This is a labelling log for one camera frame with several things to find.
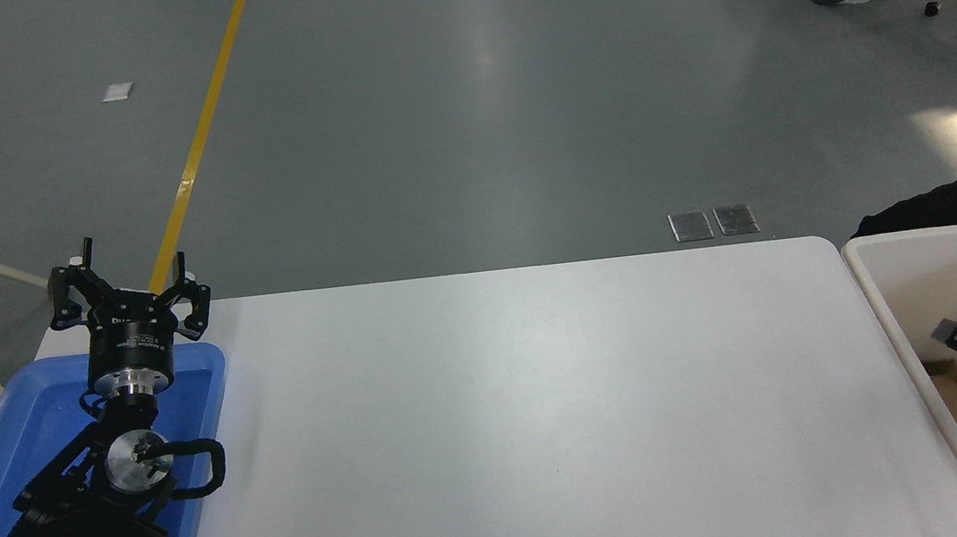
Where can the silver floor outlet plate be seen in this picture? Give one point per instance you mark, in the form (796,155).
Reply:
(691,225)
(736,219)

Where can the yellow floor tape line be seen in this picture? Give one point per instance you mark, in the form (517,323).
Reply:
(201,129)

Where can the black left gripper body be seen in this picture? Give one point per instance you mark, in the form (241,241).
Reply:
(131,340)

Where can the blue plastic tray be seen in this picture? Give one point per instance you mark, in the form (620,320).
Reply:
(19,429)

